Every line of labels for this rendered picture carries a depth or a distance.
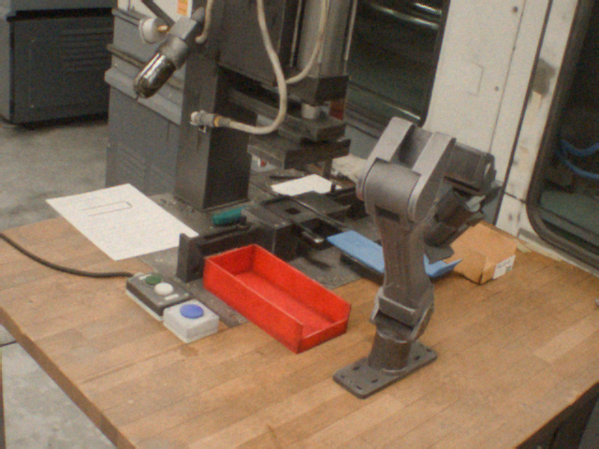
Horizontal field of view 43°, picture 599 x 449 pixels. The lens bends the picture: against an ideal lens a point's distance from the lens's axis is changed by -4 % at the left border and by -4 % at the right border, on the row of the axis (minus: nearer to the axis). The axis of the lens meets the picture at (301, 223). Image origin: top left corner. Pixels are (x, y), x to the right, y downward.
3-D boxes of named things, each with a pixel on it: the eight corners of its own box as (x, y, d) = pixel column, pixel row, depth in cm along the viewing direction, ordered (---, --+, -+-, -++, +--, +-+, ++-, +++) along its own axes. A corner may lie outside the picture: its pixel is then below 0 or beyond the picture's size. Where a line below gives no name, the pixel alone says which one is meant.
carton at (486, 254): (477, 289, 160) (487, 255, 157) (386, 239, 175) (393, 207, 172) (510, 273, 169) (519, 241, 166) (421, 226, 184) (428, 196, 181)
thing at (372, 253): (387, 276, 140) (391, 261, 139) (326, 238, 149) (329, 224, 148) (412, 267, 145) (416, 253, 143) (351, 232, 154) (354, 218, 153)
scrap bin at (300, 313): (297, 354, 129) (301, 325, 127) (202, 286, 145) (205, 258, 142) (346, 333, 137) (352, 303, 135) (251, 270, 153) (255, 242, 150)
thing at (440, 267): (438, 281, 155) (441, 267, 154) (381, 248, 165) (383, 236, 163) (459, 272, 160) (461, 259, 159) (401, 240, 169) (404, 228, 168)
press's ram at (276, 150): (284, 187, 146) (307, 28, 134) (197, 140, 162) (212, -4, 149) (349, 171, 158) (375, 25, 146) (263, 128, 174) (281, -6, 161)
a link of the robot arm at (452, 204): (444, 197, 136) (469, 173, 132) (465, 223, 135) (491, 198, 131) (425, 210, 131) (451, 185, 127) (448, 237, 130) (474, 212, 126)
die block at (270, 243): (270, 267, 155) (275, 233, 151) (237, 246, 161) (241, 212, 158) (340, 244, 168) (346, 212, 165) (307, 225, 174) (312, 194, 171)
